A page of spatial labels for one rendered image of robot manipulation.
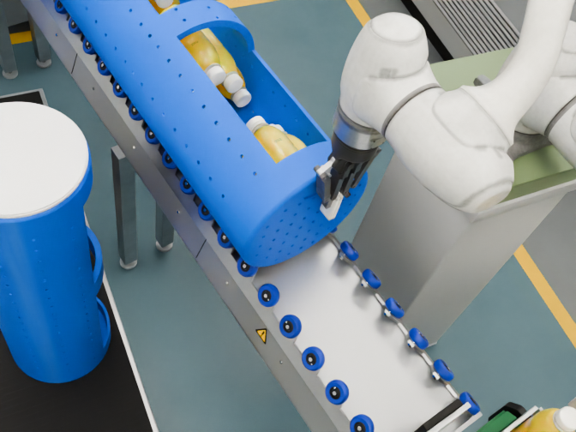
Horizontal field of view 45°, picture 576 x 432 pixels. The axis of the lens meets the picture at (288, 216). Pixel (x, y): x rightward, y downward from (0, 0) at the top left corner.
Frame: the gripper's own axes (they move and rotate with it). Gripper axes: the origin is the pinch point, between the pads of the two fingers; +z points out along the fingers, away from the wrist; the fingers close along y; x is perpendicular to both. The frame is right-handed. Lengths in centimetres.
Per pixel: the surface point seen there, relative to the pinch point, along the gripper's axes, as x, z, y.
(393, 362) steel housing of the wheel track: -25.8, 23.3, 2.4
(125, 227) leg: 63, 88, -11
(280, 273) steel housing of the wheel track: 1.3, 23.3, -5.8
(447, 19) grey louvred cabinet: 94, 94, 162
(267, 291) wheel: -2.4, 18.7, -12.4
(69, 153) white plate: 40, 12, -32
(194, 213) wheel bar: 22.5, 23.6, -13.6
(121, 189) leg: 63, 67, -11
